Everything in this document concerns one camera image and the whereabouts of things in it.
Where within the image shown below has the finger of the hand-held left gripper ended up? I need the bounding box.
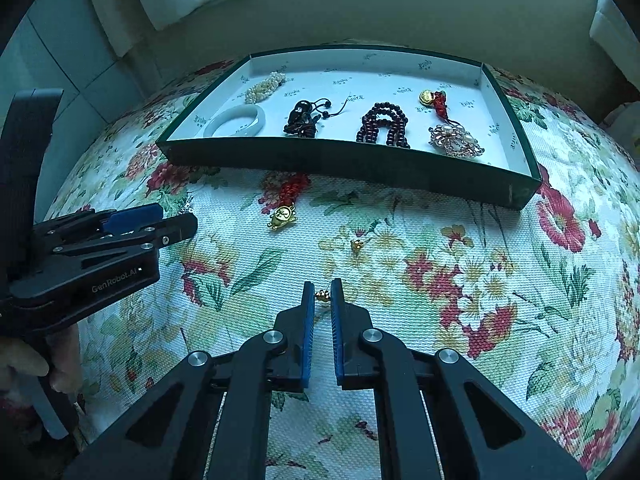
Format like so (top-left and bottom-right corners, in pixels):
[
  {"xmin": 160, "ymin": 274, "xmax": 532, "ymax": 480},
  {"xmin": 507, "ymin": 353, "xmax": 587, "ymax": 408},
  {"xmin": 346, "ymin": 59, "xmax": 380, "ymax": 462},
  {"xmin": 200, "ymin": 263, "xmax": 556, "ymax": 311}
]
[
  {"xmin": 50, "ymin": 212, "xmax": 198, "ymax": 261},
  {"xmin": 32, "ymin": 205, "xmax": 163, "ymax": 241}
]

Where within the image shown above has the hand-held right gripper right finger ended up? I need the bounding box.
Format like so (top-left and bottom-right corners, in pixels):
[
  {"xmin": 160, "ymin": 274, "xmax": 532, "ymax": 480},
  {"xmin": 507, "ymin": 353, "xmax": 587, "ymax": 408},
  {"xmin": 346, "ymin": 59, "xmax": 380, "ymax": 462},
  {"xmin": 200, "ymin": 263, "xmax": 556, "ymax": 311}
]
[{"xmin": 330, "ymin": 278, "xmax": 588, "ymax": 480}]

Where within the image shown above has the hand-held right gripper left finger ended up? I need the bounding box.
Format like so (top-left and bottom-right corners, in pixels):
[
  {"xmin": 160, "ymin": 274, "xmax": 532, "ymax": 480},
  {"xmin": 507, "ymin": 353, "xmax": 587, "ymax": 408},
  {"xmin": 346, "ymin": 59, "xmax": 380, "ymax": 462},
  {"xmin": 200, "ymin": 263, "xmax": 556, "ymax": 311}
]
[{"xmin": 62, "ymin": 281, "xmax": 317, "ymax": 480}]

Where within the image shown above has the pale jade bangle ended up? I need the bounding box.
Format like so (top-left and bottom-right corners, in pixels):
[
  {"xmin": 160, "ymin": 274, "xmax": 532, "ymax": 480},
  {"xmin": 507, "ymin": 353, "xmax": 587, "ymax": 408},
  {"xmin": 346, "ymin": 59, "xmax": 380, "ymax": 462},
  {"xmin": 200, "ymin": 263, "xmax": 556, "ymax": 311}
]
[{"xmin": 202, "ymin": 104, "xmax": 266, "ymax": 138}]

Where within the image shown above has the white pearl bracelet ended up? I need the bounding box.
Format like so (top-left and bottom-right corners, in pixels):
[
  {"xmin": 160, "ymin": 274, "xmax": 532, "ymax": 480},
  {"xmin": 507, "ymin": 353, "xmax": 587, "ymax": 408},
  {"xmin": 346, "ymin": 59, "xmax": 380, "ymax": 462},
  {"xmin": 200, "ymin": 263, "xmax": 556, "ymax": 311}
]
[{"xmin": 245, "ymin": 71, "xmax": 287, "ymax": 103}]

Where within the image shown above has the black cord bracelet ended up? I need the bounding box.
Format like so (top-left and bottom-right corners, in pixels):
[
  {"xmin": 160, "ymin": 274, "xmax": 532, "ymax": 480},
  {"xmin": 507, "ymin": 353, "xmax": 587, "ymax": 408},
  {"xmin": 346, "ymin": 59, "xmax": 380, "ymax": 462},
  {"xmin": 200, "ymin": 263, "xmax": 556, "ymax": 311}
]
[{"xmin": 282, "ymin": 97, "xmax": 351, "ymax": 139}]

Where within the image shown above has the dark red bead bracelet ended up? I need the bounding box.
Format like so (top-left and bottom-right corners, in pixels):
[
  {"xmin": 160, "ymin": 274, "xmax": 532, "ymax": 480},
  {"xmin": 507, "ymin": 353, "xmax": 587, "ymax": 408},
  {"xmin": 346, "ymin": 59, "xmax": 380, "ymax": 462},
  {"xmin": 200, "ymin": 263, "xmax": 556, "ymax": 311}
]
[{"xmin": 356, "ymin": 101, "xmax": 412, "ymax": 150}]

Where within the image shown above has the dark green shallow cardboard box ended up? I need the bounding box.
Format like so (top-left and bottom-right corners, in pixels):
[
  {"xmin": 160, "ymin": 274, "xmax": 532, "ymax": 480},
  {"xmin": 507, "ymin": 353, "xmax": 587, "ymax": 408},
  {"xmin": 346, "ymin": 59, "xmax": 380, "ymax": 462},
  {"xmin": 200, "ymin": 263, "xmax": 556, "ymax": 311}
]
[{"xmin": 156, "ymin": 45, "xmax": 542, "ymax": 211}]

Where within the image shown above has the pearl flower brooch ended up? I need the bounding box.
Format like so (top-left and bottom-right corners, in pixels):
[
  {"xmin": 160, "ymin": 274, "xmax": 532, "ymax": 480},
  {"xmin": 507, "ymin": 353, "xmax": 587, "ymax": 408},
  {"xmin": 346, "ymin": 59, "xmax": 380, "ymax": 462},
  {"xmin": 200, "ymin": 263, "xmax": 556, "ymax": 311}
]
[{"xmin": 428, "ymin": 124, "xmax": 485, "ymax": 158}]

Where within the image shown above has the red knot gold charm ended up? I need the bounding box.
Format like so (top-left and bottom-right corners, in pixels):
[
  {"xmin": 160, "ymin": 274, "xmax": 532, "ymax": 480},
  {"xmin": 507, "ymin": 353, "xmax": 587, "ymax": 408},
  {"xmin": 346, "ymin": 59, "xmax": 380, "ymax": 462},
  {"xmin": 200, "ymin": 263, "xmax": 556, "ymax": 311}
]
[
  {"xmin": 260, "ymin": 172, "xmax": 311, "ymax": 232},
  {"xmin": 417, "ymin": 89, "xmax": 451, "ymax": 126}
]

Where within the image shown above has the person's left hand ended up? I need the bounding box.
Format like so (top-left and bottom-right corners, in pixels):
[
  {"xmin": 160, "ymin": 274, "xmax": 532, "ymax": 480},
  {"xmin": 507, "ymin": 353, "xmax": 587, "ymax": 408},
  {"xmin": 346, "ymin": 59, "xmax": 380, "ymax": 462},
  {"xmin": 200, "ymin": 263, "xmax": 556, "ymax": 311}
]
[{"xmin": 0, "ymin": 324, "xmax": 82, "ymax": 395}]

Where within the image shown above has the pale wardrobe with line pattern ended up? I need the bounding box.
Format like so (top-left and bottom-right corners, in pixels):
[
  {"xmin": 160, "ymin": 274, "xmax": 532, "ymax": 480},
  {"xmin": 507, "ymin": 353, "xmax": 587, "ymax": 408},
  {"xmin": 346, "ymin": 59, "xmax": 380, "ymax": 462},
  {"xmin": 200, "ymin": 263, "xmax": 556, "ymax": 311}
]
[{"xmin": 0, "ymin": 0, "xmax": 166, "ymax": 171}]

